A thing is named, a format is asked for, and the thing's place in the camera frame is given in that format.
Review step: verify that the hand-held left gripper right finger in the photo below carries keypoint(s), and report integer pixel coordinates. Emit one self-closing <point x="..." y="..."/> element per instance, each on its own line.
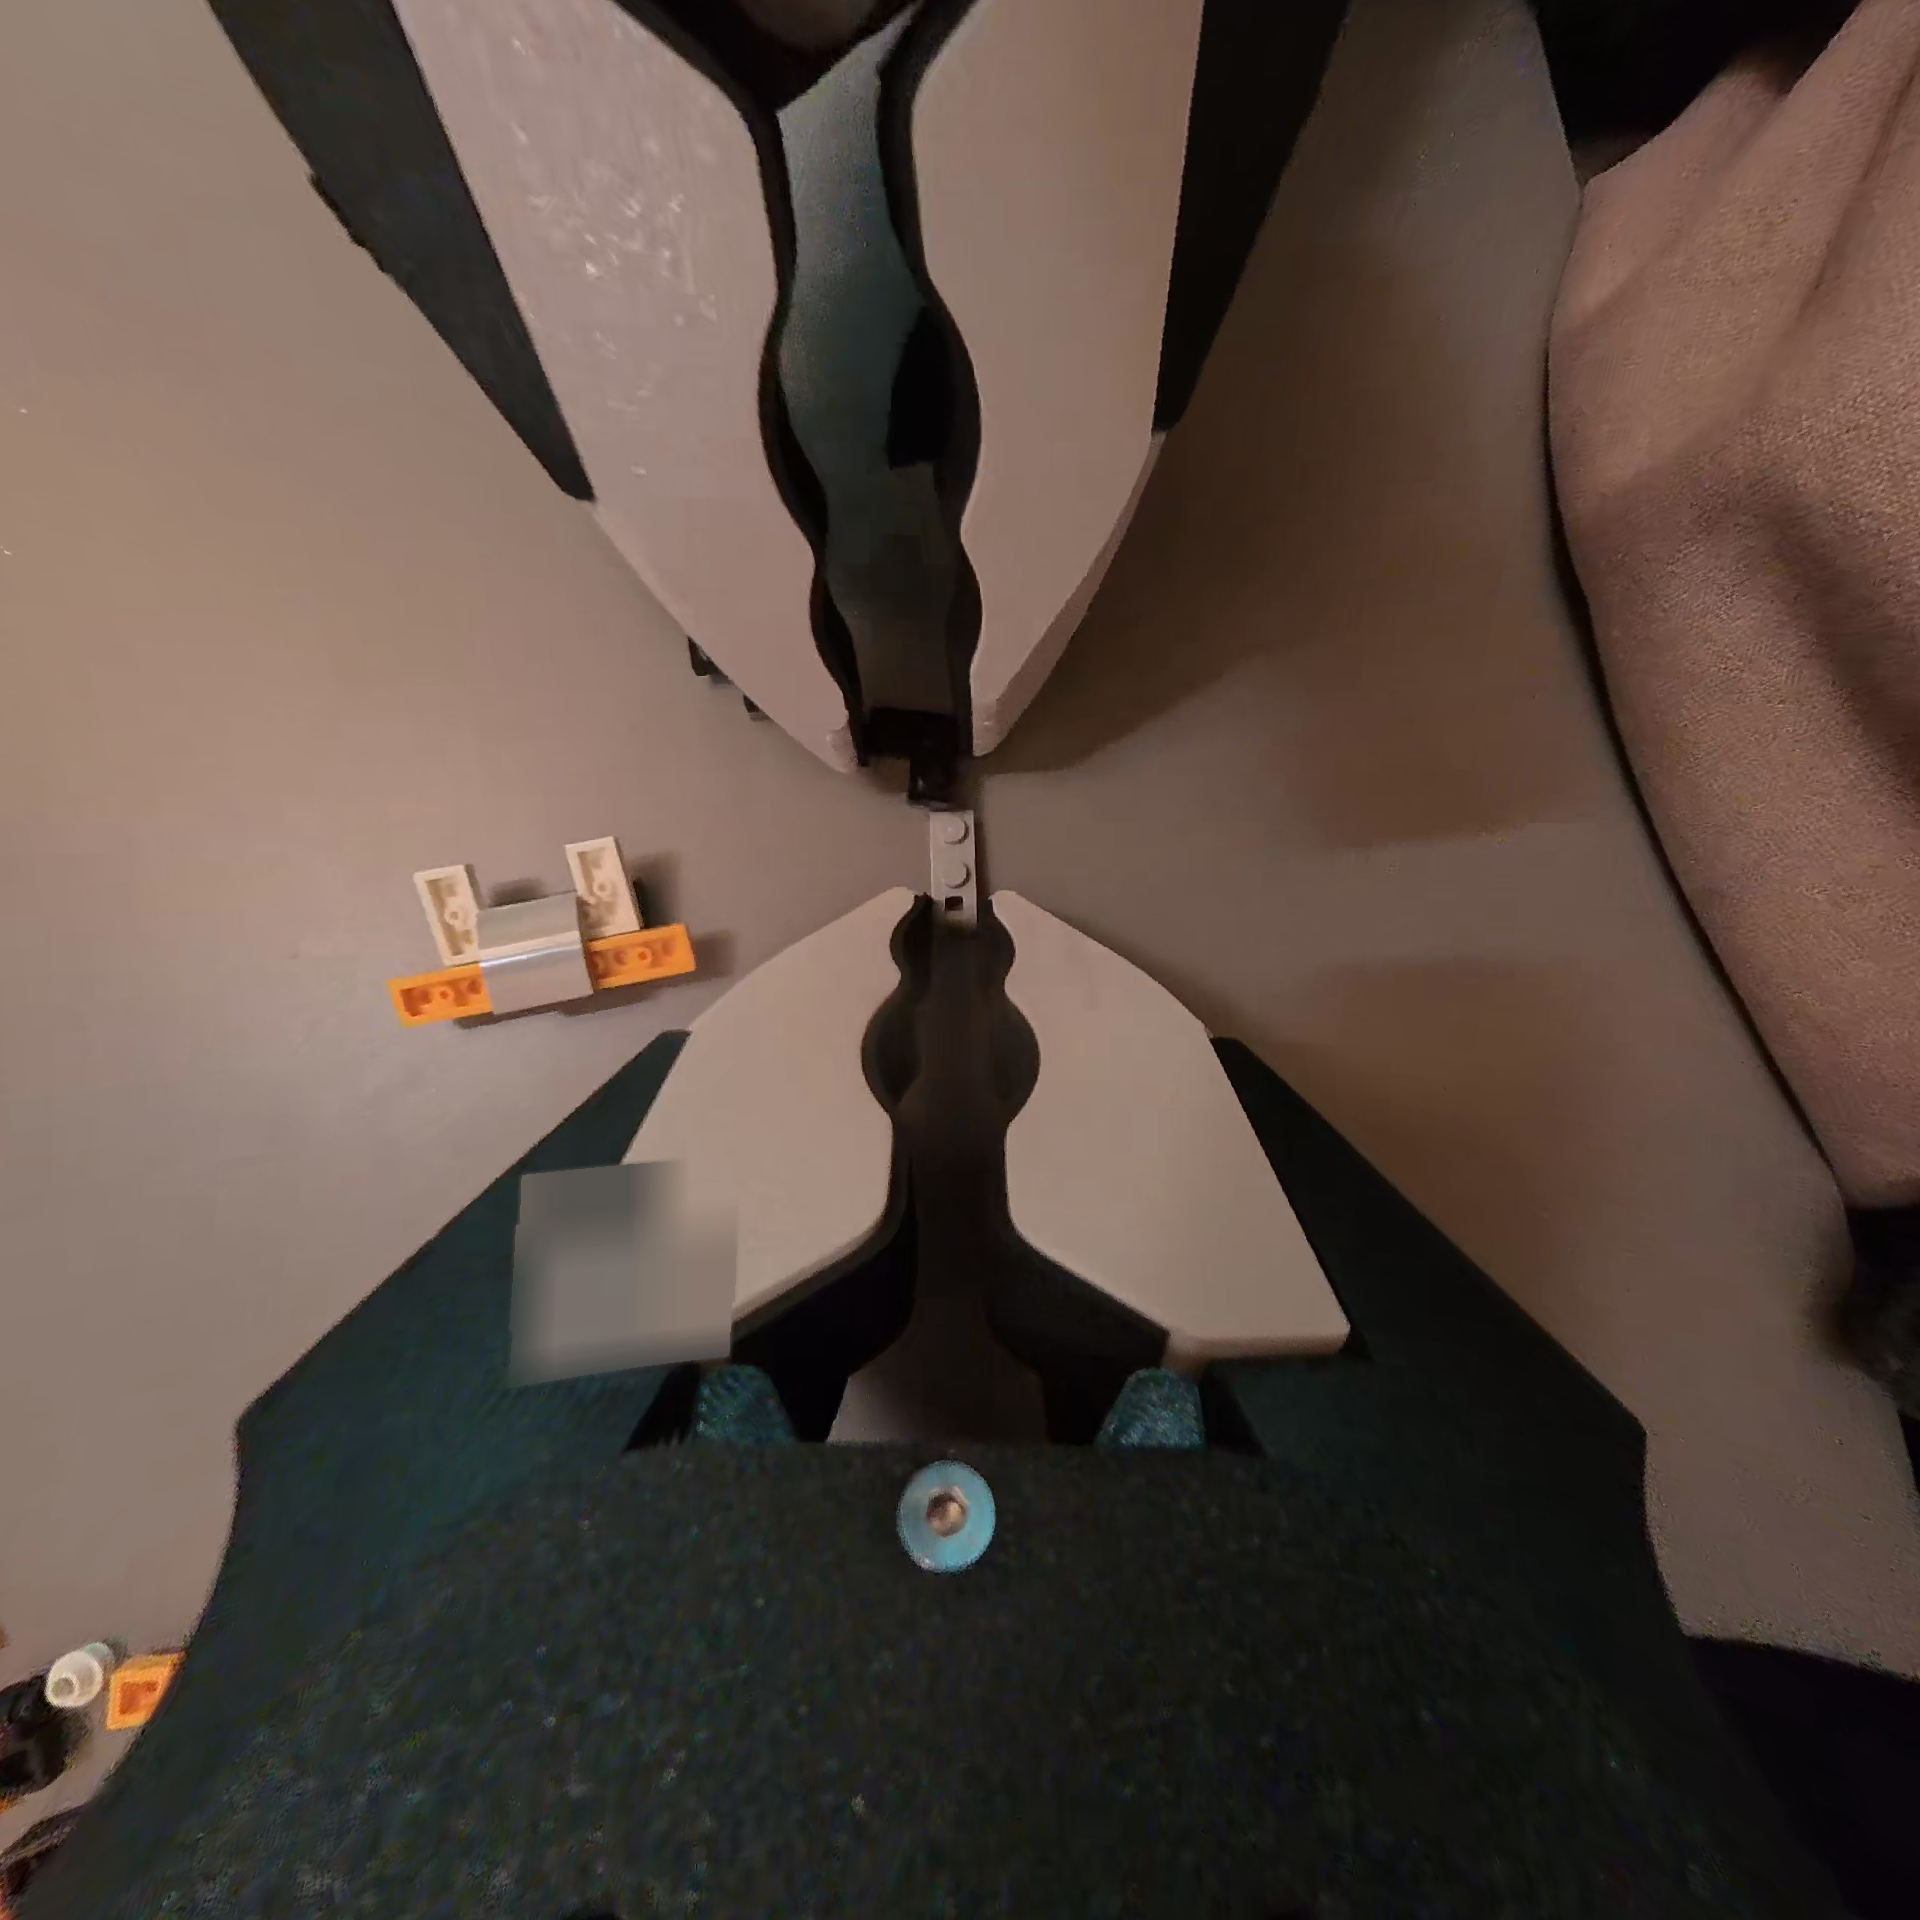
<point x="1169" y="1183"/>

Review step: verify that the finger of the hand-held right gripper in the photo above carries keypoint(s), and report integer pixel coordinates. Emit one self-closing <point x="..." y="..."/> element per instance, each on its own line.
<point x="1065" y="296"/>
<point x="629" y="296"/>

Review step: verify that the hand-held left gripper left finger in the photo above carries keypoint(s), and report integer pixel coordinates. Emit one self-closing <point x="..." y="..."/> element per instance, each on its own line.
<point x="809" y="1110"/>

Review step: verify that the light grey lego clip plate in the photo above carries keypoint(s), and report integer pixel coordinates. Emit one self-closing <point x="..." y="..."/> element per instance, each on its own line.
<point x="947" y="857"/>

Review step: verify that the orange white grey lego assembly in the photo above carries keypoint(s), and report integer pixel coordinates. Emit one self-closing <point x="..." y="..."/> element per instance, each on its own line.
<point x="534" y="960"/>

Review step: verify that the pile of mixed small lego pieces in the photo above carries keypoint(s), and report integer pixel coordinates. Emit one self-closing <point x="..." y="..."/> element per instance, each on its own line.
<point x="136" y="1686"/>

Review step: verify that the beige cloth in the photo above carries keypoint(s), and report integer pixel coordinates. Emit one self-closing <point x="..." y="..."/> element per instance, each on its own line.
<point x="1727" y="598"/>

